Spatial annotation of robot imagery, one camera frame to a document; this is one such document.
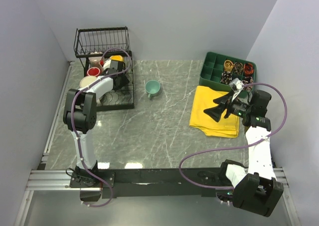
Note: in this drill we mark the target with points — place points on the black base beam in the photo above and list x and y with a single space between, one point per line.
205 182

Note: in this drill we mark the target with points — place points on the small teal cup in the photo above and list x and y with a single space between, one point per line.
152 88

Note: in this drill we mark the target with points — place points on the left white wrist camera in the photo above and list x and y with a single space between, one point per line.
105 64

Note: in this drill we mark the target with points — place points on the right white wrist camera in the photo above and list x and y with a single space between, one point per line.
237 86

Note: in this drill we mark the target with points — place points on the white floral mug green interior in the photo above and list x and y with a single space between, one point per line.
86 81

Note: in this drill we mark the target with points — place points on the yellow cup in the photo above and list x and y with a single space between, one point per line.
117 58

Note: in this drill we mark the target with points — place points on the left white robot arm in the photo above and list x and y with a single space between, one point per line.
80 114

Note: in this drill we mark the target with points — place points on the green compartment organizer tray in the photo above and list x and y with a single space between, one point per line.
218 70

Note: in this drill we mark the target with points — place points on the black wire dish rack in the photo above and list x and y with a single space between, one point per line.
110 41

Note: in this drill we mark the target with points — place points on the red mug white squiggles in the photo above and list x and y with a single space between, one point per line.
94 71

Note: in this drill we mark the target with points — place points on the pink mug purple interior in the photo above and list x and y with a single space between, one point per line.
95 58

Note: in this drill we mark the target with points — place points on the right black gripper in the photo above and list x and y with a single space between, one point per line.
216 112

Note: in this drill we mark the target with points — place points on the yellow folded cloth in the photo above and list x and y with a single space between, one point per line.
203 99

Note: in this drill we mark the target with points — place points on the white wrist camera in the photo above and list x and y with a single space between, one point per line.
105 64
237 86

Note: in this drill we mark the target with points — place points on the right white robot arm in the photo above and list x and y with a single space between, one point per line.
256 188

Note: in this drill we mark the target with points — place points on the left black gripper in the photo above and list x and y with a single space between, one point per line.
124 81

